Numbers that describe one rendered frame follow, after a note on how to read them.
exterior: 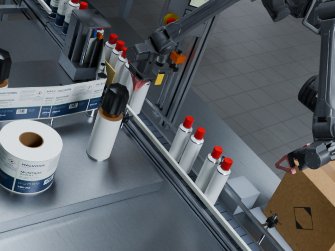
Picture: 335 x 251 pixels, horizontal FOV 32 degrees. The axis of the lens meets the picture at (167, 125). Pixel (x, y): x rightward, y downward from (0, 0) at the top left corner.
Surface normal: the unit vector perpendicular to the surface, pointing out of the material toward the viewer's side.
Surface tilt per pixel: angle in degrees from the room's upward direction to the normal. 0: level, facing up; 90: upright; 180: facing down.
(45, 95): 90
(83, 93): 90
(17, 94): 90
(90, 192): 0
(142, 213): 0
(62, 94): 90
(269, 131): 0
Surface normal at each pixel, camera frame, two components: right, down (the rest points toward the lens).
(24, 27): 0.31, -0.77
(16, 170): -0.18, 0.54
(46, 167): 0.61, 0.62
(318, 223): -0.82, 0.09
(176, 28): -0.33, -0.05
